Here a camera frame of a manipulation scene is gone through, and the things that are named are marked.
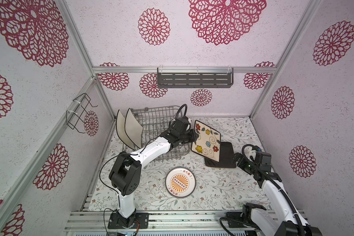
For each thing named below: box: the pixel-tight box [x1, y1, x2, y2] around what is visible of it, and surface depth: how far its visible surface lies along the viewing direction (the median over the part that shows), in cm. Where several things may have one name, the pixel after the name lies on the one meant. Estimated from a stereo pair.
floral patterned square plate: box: [190, 119, 221, 163], surface depth 89 cm
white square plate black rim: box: [116, 109, 138, 151], surface depth 90 cm
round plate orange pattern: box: [165, 166, 197, 199], surface depth 85 cm
